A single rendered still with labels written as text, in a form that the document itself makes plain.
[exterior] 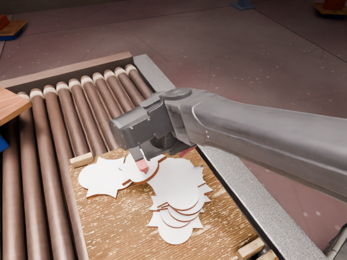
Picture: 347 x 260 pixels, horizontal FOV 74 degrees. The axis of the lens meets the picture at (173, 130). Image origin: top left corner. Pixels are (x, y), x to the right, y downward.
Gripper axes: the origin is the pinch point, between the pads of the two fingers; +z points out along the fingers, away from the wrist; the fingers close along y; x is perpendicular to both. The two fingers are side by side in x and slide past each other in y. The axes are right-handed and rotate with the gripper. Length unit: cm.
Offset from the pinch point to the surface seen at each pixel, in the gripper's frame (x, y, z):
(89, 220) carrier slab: 1.6, 20.3, 7.9
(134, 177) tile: -0.5, 7.4, 2.1
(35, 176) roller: -19.2, 30.3, 11.7
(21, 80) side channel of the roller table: -67, 29, 11
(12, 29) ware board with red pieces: -365, 51, 111
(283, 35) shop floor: -177, -289, 107
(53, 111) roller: -45, 21, 12
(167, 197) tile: 8.1, 3.0, 1.1
